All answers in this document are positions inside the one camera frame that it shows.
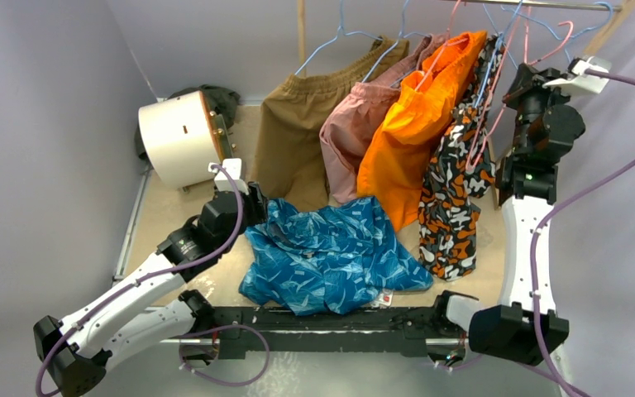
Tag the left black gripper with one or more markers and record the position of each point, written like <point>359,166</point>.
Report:
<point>255,202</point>

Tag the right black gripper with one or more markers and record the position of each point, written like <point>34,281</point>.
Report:
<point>522,87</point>

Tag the blue patterned shorts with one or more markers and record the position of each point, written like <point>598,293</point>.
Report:
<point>334,259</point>

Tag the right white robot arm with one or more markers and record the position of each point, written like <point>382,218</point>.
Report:
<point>524,325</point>

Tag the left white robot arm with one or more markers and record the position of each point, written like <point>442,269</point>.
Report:
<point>78,350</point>

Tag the brown shorts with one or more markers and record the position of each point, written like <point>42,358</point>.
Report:
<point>288,158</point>

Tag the camouflage patterned shorts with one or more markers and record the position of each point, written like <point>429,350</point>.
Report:
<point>459,171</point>

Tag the pink shorts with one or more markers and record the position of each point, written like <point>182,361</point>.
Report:
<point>349,129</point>

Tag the orange shorts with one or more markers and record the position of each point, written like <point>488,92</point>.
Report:
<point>394,164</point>

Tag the wooden diagonal rack bar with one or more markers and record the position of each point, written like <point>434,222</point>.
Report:
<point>543,48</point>

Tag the white cylindrical drum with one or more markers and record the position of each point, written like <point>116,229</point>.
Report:
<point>184,169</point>

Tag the dark green cloth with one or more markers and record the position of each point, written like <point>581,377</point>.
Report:
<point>220,98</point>

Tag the metal hanging rod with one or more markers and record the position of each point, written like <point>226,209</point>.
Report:
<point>581,6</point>

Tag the white printed card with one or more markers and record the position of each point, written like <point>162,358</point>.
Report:
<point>383,299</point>

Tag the wooden rack pole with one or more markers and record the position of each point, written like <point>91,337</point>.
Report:
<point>301,31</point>

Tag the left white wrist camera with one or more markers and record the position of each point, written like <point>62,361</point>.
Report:
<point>229,175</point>

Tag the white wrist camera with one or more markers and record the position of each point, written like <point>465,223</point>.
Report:
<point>229,175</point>
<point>583,77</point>

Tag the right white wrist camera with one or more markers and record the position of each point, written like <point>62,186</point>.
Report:
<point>583,77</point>

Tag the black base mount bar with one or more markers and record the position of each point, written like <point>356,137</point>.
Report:
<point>408,331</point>

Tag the empty blue wire hanger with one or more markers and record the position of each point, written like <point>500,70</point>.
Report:
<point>521,12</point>

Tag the blue wire hanger left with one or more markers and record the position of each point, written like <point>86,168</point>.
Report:
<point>341,32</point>

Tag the aluminium frame rail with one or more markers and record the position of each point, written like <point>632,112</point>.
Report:
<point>155,372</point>

